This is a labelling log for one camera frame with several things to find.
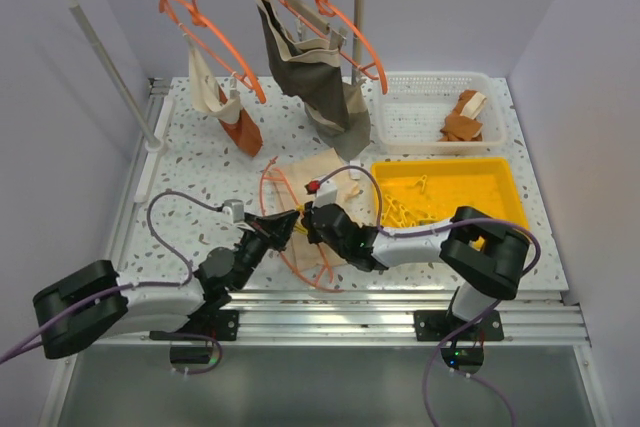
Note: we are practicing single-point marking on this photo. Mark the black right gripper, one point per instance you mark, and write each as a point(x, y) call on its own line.
point(306, 223)

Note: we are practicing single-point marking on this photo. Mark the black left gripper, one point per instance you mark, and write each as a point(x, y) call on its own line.
point(278, 225)

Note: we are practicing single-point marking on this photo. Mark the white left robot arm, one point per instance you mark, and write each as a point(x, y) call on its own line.
point(96, 302)

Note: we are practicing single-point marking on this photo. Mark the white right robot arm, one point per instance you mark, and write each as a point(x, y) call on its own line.
point(488, 254)

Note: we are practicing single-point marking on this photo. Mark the orange hanging underwear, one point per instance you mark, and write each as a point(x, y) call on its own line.
point(238, 124)

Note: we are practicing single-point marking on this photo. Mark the grey hanging underwear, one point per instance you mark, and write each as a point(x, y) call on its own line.
point(310, 70)

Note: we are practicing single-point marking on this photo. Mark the beige hanging underwear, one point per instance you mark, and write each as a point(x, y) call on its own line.
point(206, 94)

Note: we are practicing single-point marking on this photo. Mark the brown and cream underwear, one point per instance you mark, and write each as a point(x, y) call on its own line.
point(461, 124)

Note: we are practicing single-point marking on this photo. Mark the wooden clip hanger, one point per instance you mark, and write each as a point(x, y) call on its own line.
point(315, 21)

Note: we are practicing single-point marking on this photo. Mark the orange hanger with clothes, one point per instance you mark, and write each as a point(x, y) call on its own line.
point(197, 27)

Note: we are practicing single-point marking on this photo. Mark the pile of cream clothespins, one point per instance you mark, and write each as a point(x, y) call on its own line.
point(407, 202)

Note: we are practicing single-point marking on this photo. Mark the yellow plastic tray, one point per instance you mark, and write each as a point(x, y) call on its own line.
point(485, 184)

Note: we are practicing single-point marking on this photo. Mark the white plastic basket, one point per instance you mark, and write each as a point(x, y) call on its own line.
point(409, 117)

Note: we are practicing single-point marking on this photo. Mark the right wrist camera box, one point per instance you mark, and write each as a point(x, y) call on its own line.
point(323, 192)

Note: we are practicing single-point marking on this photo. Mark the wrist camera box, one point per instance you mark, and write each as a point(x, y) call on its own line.
point(234, 210)
point(323, 192)

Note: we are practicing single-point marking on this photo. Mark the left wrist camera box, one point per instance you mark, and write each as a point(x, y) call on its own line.
point(234, 210)

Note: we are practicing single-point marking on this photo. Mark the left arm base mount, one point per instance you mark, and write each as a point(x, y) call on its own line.
point(197, 343)

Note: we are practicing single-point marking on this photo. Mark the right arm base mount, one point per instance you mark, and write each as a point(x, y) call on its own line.
point(465, 351)

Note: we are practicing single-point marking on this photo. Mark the aluminium rail frame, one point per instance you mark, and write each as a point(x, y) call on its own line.
point(276, 307)

